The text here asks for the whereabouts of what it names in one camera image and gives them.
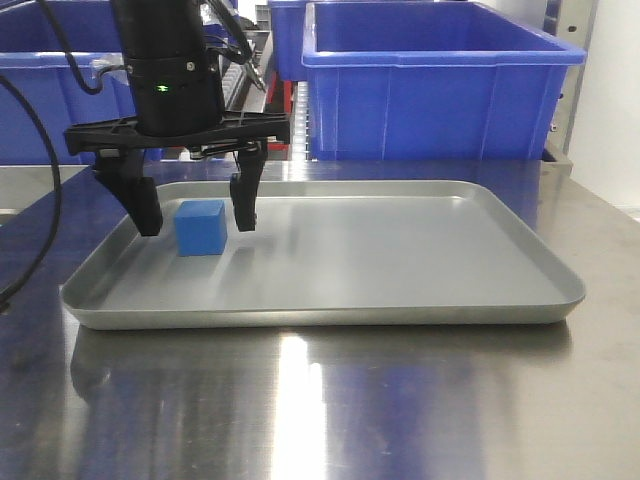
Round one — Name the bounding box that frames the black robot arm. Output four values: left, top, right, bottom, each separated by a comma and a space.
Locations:
65, 1, 290, 236

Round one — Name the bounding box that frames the blue plastic bin front right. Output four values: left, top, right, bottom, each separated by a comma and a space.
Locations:
301, 1, 586, 160

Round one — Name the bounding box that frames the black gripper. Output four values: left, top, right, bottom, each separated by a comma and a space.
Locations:
64, 54, 290, 237

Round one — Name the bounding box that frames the blue plastic bin rear right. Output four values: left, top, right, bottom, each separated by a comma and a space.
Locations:
268, 0, 313, 84

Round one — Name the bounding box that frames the blue plastic bin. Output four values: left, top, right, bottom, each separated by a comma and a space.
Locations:
301, 1, 586, 160
268, 0, 313, 84
0, 0, 241, 165

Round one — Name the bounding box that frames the white roller conveyor rail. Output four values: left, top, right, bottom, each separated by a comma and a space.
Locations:
222, 55, 263, 110

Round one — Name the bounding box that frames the blue foam cube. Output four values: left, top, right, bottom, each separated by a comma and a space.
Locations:
174, 199, 227, 256

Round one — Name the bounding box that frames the black cable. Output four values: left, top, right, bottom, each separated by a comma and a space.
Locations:
0, 0, 126, 314

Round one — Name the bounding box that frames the grey metal tray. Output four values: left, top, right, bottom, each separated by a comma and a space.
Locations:
61, 180, 585, 330

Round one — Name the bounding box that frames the blue plastic bin front left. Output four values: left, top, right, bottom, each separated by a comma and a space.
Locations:
0, 0, 241, 165

